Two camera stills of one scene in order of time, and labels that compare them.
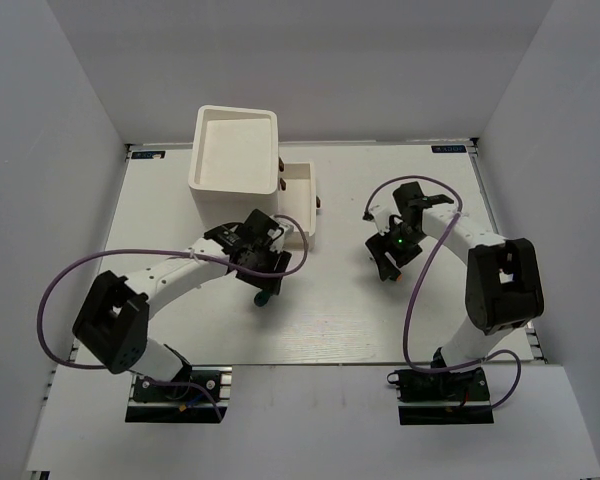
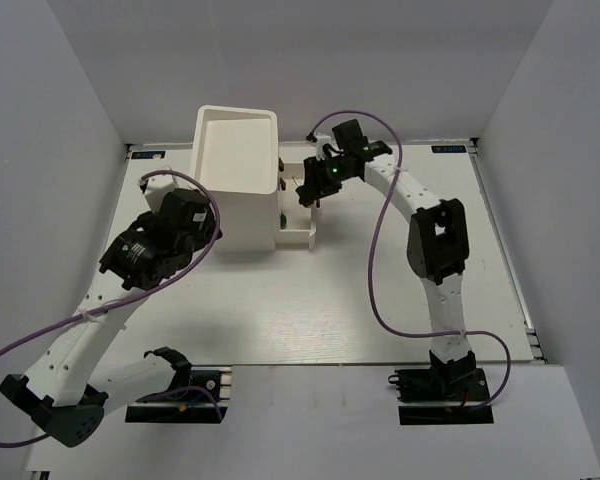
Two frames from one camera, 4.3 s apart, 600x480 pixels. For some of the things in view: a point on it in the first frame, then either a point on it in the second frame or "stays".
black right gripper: x=378 y=245 -> x=315 y=185
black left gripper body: x=266 y=259 -> x=199 y=240
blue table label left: x=147 y=154 stays
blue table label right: x=449 y=149 stays
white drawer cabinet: x=233 y=164 stays
